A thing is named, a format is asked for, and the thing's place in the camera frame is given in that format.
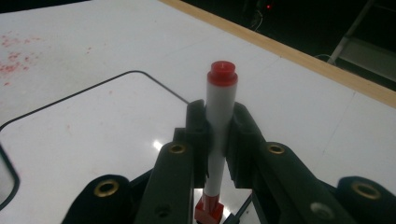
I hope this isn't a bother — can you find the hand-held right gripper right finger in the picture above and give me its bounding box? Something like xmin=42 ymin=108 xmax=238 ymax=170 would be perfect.
xmin=225 ymin=102 xmax=359 ymax=224

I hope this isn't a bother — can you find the white metal desk frame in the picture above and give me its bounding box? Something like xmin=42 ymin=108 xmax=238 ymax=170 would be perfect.
xmin=326 ymin=0 xmax=396 ymax=84

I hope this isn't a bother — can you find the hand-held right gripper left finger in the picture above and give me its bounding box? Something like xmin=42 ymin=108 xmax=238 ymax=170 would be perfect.
xmin=134 ymin=99 xmax=210 ymax=224

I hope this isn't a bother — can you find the small whiteboard with handle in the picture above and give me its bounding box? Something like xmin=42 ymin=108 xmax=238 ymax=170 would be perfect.
xmin=0 ymin=70 xmax=254 ymax=224

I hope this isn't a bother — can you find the red and white marker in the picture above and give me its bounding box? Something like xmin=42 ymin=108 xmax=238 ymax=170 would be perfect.
xmin=193 ymin=60 xmax=239 ymax=224

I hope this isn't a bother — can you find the wooden table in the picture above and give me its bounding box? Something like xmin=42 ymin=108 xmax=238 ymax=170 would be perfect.
xmin=158 ymin=0 xmax=396 ymax=109

